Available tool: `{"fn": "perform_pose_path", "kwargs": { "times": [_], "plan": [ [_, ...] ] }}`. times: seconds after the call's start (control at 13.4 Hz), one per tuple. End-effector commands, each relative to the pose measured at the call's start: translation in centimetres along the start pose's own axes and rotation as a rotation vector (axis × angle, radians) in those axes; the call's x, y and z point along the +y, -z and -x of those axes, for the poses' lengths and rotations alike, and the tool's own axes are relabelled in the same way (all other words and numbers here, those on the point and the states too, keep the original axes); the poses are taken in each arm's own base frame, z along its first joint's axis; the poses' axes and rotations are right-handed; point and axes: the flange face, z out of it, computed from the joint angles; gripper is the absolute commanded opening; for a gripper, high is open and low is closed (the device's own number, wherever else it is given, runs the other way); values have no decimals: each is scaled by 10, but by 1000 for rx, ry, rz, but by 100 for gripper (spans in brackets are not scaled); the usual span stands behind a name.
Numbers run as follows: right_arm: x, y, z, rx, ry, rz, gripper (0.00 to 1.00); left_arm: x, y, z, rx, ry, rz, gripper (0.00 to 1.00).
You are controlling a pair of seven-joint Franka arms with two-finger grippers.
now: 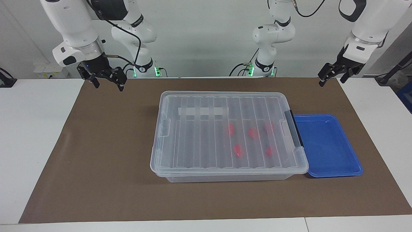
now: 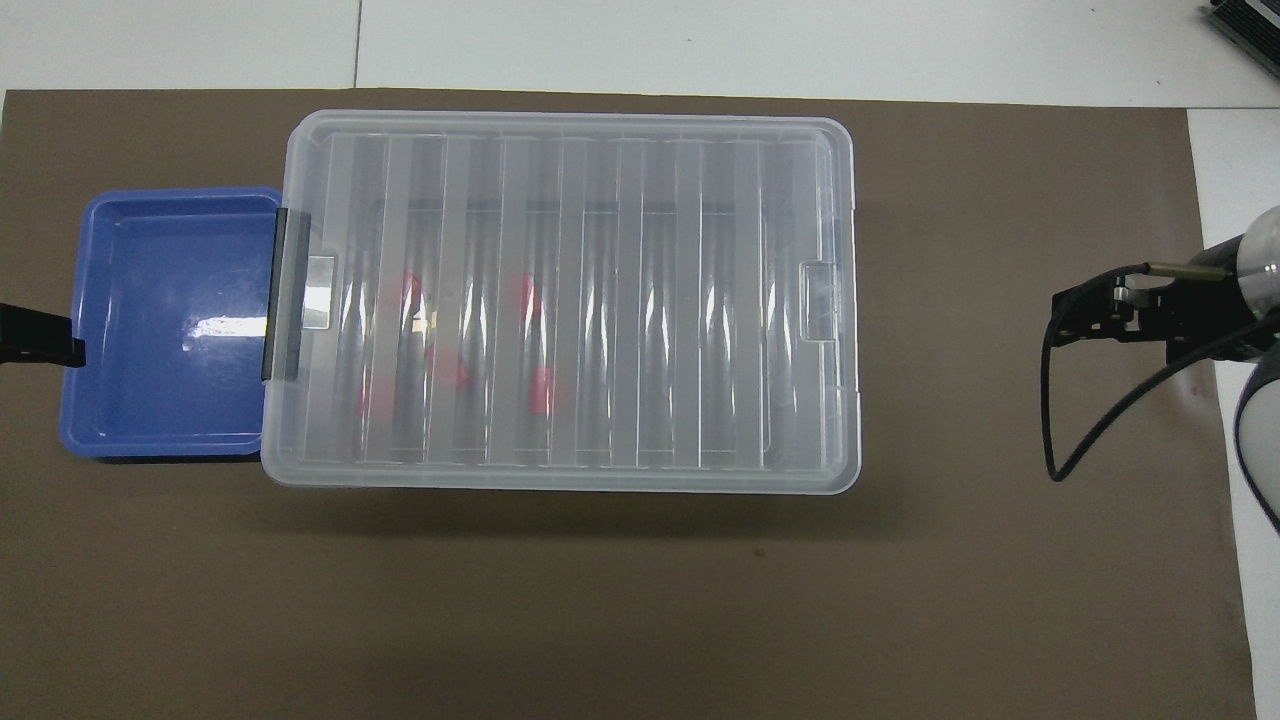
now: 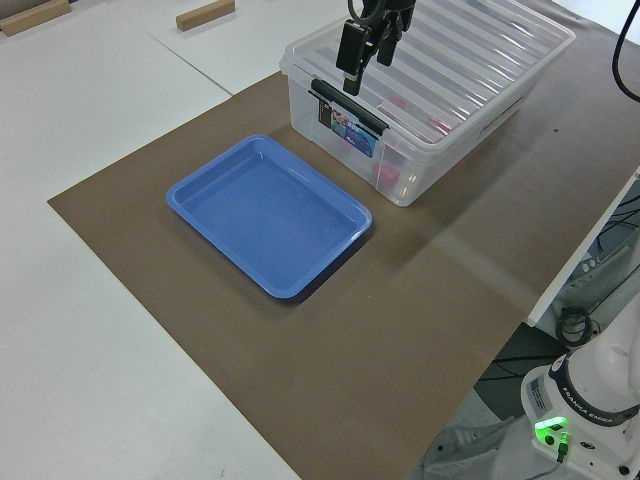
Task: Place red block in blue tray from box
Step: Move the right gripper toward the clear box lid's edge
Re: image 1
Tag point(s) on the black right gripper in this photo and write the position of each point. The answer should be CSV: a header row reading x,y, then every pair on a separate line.
x,y
99,69

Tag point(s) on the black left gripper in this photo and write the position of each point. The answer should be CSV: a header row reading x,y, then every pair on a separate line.
x,y
349,64

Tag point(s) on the red block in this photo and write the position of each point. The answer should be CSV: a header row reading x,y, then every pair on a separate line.
x,y
254,132
269,127
229,130
269,150
238,150

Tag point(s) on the clear ribbed plastic lid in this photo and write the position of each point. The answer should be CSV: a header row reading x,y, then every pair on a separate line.
x,y
193,145

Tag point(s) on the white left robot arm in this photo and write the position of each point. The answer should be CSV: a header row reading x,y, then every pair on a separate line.
x,y
273,32

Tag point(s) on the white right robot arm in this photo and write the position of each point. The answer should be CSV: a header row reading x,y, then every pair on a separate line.
x,y
74,22

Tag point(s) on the black box latch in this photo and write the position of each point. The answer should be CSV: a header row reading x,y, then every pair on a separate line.
x,y
293,129

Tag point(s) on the blue plastic tray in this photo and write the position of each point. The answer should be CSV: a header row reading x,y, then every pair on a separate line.
x,y
325,145

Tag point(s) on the clear plastic storage box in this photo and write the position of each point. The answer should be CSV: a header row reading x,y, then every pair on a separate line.
x,y
225,178

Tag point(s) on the black stand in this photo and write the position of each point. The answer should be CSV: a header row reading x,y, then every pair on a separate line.
x,y
397,67

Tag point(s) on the blue crate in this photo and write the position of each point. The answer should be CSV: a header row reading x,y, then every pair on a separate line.
x,y
406,96

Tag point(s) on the brown table mat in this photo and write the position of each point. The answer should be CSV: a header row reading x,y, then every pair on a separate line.
x,y
96,193

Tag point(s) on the white wall socket strip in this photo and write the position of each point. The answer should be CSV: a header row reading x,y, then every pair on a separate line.
x,y
48,72

